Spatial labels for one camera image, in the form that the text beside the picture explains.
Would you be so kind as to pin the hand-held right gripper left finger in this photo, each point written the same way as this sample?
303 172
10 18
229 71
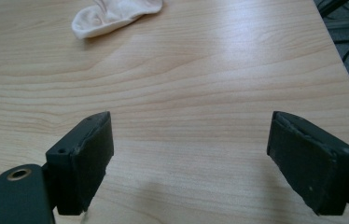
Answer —
82 161

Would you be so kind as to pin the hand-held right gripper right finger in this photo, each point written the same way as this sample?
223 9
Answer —
312 161

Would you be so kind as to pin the white sock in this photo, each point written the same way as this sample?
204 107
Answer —
113 15

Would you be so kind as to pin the dark metal stand base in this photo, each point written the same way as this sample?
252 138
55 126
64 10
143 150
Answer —
345 15

